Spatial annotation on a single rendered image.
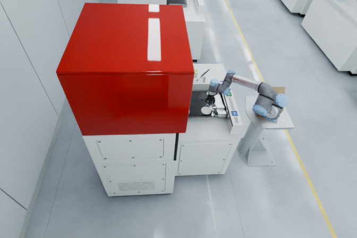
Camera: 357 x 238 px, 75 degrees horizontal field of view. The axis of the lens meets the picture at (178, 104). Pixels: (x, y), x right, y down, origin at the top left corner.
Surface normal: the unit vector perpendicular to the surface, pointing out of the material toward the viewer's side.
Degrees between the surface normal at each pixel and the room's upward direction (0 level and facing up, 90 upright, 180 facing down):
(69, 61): 0
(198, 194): 0
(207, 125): 0
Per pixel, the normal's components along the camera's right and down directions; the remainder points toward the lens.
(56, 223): 0.06, -0.67
